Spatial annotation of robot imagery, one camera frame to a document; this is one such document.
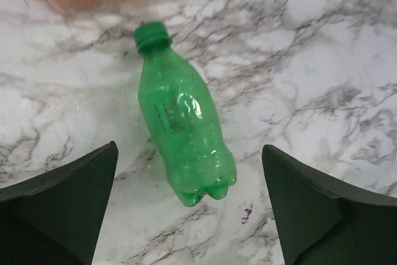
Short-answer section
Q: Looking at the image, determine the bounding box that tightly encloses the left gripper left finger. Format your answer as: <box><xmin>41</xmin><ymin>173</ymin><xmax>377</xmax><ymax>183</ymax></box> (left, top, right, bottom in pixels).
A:
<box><xmin>1</xmin><ymin>141</ymin><xmax>118</xmax><ymax>264</ymax></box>

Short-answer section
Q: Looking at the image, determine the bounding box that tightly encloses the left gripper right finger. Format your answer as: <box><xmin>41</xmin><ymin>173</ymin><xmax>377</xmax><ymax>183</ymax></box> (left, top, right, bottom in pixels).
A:
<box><xmin>262</xmin><ymin>145</ymin><xmax>396</xmax><ymax>264</ymax></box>

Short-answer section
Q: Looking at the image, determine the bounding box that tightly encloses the green plastic bottle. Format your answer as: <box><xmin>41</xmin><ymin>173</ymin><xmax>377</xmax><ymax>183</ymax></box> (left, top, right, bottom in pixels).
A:
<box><xmin>136</xmin><ymin>43</ymin><xmax>238</xmax><ymax>209</ymax></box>

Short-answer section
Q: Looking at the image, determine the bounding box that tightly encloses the green bottle cap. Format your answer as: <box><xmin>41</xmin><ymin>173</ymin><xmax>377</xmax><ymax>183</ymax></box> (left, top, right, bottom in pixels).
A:
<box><xmin>133</xmin><ymin>21</ymin><xmax>171</xmax><ymax>53</ymax></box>

